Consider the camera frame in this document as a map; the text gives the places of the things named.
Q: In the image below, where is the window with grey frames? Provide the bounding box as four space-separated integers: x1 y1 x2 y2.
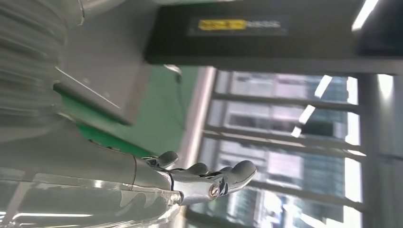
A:
185 70 403 228

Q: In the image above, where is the dark green table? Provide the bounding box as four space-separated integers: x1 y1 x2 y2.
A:
53 64 202 158

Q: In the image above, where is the black inbound scanner machine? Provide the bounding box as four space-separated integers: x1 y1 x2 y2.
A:
53 0 403 126

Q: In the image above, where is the green conveyor belt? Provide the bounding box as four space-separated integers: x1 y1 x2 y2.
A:
75 123 155 158

